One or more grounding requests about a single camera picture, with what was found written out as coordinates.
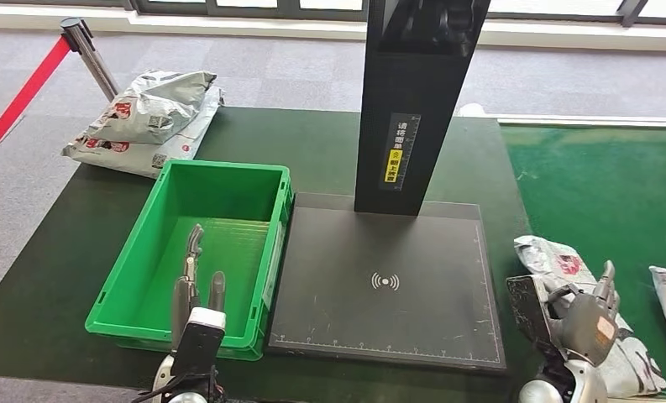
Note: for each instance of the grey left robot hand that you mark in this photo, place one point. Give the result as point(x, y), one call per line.
point(179, 300)

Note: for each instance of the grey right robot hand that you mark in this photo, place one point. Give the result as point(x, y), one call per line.
point(588, 328)

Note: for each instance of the grey parcel black print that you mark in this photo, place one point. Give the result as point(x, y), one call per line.
point(544, 256)

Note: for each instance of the flat grey parcel bag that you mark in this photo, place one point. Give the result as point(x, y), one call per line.
point(138, 158)

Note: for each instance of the black inbound scanner machine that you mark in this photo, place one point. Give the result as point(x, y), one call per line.
point(366, 250)

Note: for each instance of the crumpled grey parcel bag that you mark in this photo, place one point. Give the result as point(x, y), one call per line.
point(157, 103)

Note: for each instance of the red barrier belt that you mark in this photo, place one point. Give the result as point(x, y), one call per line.
point(21, 97)

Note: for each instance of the green plastic crate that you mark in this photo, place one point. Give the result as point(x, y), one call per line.
point(221, 192)

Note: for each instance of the yellow black scanner label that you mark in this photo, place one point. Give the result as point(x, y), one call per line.
point(395, 167)

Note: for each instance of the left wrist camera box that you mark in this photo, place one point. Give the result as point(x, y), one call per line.
point(199, 339)

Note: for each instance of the white conveyor side rail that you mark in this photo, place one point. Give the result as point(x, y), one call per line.
point(588, 120)

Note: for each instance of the silver stanchion post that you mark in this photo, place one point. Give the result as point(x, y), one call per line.
point(93, 58)

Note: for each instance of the dark window frame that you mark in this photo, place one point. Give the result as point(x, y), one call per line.
point(171, 8)

